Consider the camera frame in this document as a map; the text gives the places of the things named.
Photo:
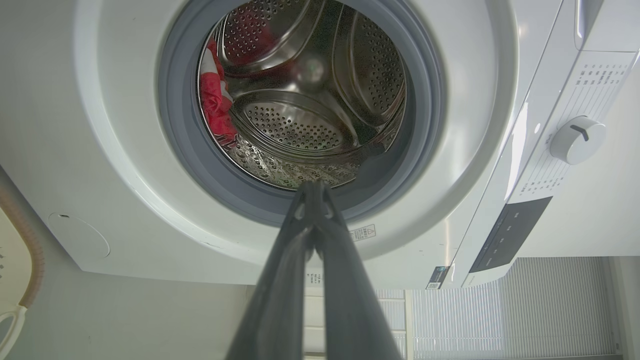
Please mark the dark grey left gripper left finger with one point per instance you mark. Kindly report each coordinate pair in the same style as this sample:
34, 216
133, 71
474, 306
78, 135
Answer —
280, 300

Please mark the white front-load washing machine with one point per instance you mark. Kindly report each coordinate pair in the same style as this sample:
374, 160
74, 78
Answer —
125, 150

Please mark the white window blinds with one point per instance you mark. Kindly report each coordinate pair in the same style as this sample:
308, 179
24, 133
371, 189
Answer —
525, 310

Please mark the beige perforated laundry basket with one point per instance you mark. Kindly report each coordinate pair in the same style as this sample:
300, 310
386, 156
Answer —
11, 255

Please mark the dark QR code sticker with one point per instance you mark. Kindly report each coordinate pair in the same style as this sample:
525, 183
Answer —
438, 278

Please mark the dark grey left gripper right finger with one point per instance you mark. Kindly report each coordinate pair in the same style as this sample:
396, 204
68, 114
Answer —
350, 310

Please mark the dark grey touch control panel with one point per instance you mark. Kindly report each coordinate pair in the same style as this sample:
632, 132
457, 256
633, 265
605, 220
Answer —
510, 235

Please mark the stainless steel washing machine drum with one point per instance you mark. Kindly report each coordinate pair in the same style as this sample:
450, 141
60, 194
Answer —
300, 125

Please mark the grey rubber door gasket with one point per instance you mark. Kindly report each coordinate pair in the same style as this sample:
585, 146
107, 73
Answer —
180, 130

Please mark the white round program knob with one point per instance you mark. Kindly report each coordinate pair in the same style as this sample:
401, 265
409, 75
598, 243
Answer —
575, 142

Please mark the red and white garment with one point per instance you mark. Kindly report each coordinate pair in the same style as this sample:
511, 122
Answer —
215, 102

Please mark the grey warning sticker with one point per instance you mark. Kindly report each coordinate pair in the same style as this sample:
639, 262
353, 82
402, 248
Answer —
363, 233

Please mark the white detergent drawer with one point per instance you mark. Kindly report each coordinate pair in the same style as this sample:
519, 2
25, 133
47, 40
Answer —
610, 22

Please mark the round filter access cover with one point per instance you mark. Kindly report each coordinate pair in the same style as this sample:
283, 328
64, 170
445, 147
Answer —
80, 237

